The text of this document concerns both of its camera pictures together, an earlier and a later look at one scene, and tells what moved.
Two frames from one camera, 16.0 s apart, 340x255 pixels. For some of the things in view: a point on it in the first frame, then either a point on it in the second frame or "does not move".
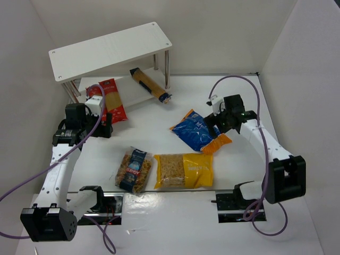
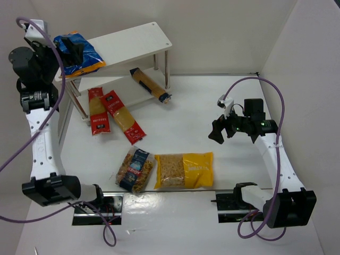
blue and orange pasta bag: (193, 129) → (91, 61)
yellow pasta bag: (189, 170) does not move
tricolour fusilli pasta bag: (133, 170) does not move
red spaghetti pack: (113, 103) → (122, 117)
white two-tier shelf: (144, 48) does not move
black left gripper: (105, 128) → (58, 53)
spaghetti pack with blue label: (163, 96) does not move
